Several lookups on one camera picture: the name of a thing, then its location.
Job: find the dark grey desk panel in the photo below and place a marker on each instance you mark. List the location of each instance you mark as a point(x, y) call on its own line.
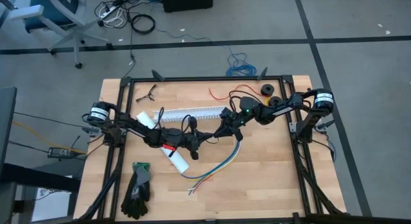
point(6, 121)

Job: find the white power strip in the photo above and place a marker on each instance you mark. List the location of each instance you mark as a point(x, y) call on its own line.
point(109, 11)

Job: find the white office chair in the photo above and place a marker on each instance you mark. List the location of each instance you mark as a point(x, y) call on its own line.
point(29, 11)

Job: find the black power adapter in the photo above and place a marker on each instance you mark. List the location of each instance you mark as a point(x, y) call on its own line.
point(59, 152)

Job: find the black zip tie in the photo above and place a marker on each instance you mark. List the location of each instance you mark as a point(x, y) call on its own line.
point(212, 142)

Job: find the black aluminium table frame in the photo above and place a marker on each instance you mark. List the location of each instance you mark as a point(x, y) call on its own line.
point(205, 79)

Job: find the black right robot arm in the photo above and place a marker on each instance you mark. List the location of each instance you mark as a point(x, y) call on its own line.
point(279, 111)

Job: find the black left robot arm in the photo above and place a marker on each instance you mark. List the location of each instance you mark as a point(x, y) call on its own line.
point(135, 127)

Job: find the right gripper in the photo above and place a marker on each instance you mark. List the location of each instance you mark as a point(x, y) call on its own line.
point(241, 122)

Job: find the black grey work glove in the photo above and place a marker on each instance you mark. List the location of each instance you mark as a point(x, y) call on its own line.
point(138, 198)

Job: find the white duct cover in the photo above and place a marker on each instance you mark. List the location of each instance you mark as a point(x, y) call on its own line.
point(180, 163)

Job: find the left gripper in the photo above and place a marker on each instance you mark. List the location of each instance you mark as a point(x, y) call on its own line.
point(183, 139)

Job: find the black side desk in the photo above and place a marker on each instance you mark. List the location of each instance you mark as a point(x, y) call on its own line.
point(32, 177)

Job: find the black box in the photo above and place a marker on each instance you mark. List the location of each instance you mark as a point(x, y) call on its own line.
point(186, 1)

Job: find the grey metal clamp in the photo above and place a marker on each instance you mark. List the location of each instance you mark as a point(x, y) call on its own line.
point(91, 131)

